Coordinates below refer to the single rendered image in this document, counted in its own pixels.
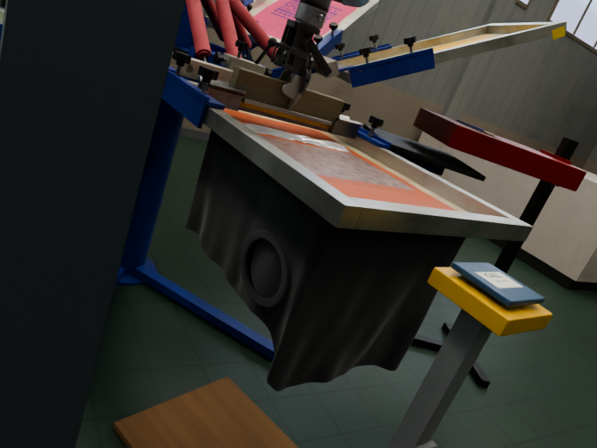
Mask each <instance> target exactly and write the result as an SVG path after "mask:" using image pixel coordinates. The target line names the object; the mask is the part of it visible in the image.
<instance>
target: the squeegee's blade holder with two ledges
mask: <svg viewBox="0 0 597 448"><path fill-rule="evenodd" d="M242 102H244V103H247V104H251V105H254V106H257V107H261V108H267V109H270V110H273V111H277V112H281V113H284V114H287V115H291V116H296V117H300V118H304V119H307V120H310V121H314V122H317V123H321V124H327V125H331V124H332V122H330V121H327V120H324V119H321V118H317V117H314V116H308V115H305V114H301V113H298V112H295V111H291V110H288V109H285V108H279V107H276V106H272V105H269V104H266V103H262V102H259V101H255V100H250V99H246V98H244V97H243V99H242Z"/></svg>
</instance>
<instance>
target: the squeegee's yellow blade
mask: <svg viewBox="0 0 597 448"><path fill-rule="evenodd" d="M240 106H241V107H245V108H251V109H255V110H258V111H262V112H265V113H268V114H272V115H276V116H282V117H285V118H289V119H292V120H296V121H300V122H303V123H307V124H312V125H316V126H320V127H323V128H327V129H330V130H331V128H332V126H333V125H327V124H321V123H317V122H314V121H310V120H307V119H304V118H300V117H296V116H291V115H287V114H284V113H281V112H277V111H273V110H270V109H267V108H261V107H257V106H254V105H251V104H247V103H244V102H242V101H241V104H240Z"/></svg>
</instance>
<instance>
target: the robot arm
mask: <svg viewBox="0 0 597 448"><path fill-rule="evenodd" d="M331 1H335V2H338V3H342V4H343V5H348V6H352V7H363V6H364V5H366V4H367V3H368V2H369V0H300V1H299V4H298V9H297V11H296V14H295V17H294V18H295V19H296V20H294V21H293V20H289V19H288V20H287V23H286V26H285V29H284V31H283V36H282V39H281V42H280V43H279V42H276V45H275V49H274V52H273V55H272V58H271V60H270V61H271V62H273V63H274V64H275V65H277V66H279V67H281V68H285V70H284V71H283V72H282V74H281V76H280V77H279V78H276V79H279V80H282V81H284V82H287V83H289V84H285V85H284V86H283V89H282V91H283V94H285V95H286V96H287V97H289V98H290V99H291V101H290V103H289V106H288V110H291V109H292V108H293V107H294V106H295V104H296V103H297V102H298V101H299V99H300V97H301V96H302V94H303V93H304V92H305V90H306V88H307V86H308V84H309V81H310V78H311V74H312V69H313V66H314V68H315V71H316V72H317V73H318V74H320V75H322V76H325V77H327V76H329V75H330V73H331V72H332V70H331V69H330V66H329V65H328V63H327V61H326V60H325V58H324V57H323V56H322V54H321V52H320V51H319V49H318V47H317V46H316V44H315V42H314V40H312V39H311V38H312V34H315V35H318V36H319V35H320V32H321V30H320V28H322V27H323V24H324V22H325V19H326V16H327V13H328V10H329V9H330V4H331ZM276 48H277V52H276V55H275V50H276ZM274 55H275V57H274ZM294 73H295V74H296V75H295V74H294ZM297 73H298V75H297Z"/></svg>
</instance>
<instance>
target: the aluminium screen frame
mask: <svg viewBox="0 0 597 448"><path fill-rule="evenodd" d="M203 123H204V124H205V125H206V126H208V127H209V128H210V129H212V130H213V131H214V132H215V133H217V134H218V136H220V137H221V138H222V139H223V140H225V141H226V142H228V143H229V144H230V145H231V146H233V147H234V148H235V149H237V150H238V151H239V152H240V153H242V154H243V155H244V156H246V157H247V158H248V159H250V160H251V161H252V162H253V163H254V164H255V165H257V166H258V167H259V168H260V169H262V170H263V171H264V172H266V173H267V174H268V175H269V176H271V177H272V178H273V179H275V180H276V181H277V182H279V183H280V184H281V185H282V186H284V187H285V188H286V189H288V190H289V191H290V192H291V193H292V194H293V195H294V196H296V197H297V198H298V199H300V200H301V201H302V202H304V203H305V204H306V205H308V206H309V207H310V208H311V209H313V210H314V211H315V212H317V213H318V214H319V215H321V216H322V217H323V218H324V219H326V220H327V221H328V222H329V223H330V224H331V225H332V226H334V227H335V228H350V229H362V230H375V231H386V232H399V233H411V234H424V235H437V236H461V237H472V238H485V239H497V240H510V241H523V242H525V241H526V240H527V238H528V236H529V233H530V232H531V230H532V229H533V227H532V226H531V225H530V224H528V223H526V222H524V221H522V220H519V219H517V218H515V217H514V216H513V215H511V214H509V213H507V212H504V211H502V210H500V209H499V208H497V207H496V206H494V205H492V204H489V203H487V202H485V201H484V200H482V199H480V198H479V197H477V196H474V195H472V194H470V193H468V192H467V191H465V190H463V189H462V188H459V187H457V186H455V185H453V184H452V183H450V182H448V181H446V180H444V179H442V178H440V177H438V176H437V175H435V174H433V173H431V172H429V171H427V170H425V169H423V168H422V167H420V166H418V165H416V164H414V163H412V162H410V161H408V160H407V159H405V158H403V157H401V156H398V155H396V154H395V153H393V152H392V151H390V150H388V149H386V148H381V147H378V146H376V145H374V144H372V143H371V142H369V141H367V140H365V139H363V138H361V137H359V136H358V135H356V137H355V139H350V138H347V137H343V136H339V135H335V134H331V135H333V136H335V137H337V138H338V139H340V140H343V141H344V142H345V143H347V144H349V145H351V146H352V147H354V148H357V149H358V150H360V151H362V152H363V153H364V154H366V155H368V156H371V157H372V158H374V159H376V160H378V161H379V162H380V163H382V164H384V165H386V166H388V167H390V168H392V169H393V170H395V171H397V172H398V173H400V174H402V175H404V176H405V177H407V178H409V179H411V180H413V181H415V182H417V183H418V184H419V185H421V186H423V187H425V188H427V189H429V190H431V191H432V192H434V193H435V194H437V195H439V196H441V197H443V198H445V199H446V200H448V201H450V202H452V203H453V204H455V205H457V206H459V207H460V208H462V209H464V210H466V211H467V212H457V211H451V210H443V209H437V208H430V207H423V206H416V205H409V204H397V203H389V202H383V201H376V200H369V199H362V198H355V197H348V196H346V195H344V194H343V193H341V192H340V191H338V190H337V189H336V188H334V187H333V186H332V185H330V184H329V183H327V182H326V181H325V180H323V179H321V178H320V177H318V176H317V175H315V174H314V173H313V172H311V171H309V170H308V169H307V168H306V167H304V166H303V165H302V164H300V163H298V162H297V161H295V160H294V159H292V158H291V157H290V156H288V155H286V154H285V153H283V152H282V151H281V150H280V149H279V148H277V147H275V146H274V145H272V144H271V143H269V142H268V141H267V140H265V139H263V138H262V137H260V136H259V135H257V134H256V133H255V132H254V131H252V130H251V129H249V128H248V127H246V126H245V125H244V124H242V123H240V122H239V121H237V120H236V119H234V118H233V117H232V116H230V115H229V114H228V113H226V112H225V111H223V110H222V109H219V108H212V107H207V110H206V114H205V117H204V120H203Z"/></svg>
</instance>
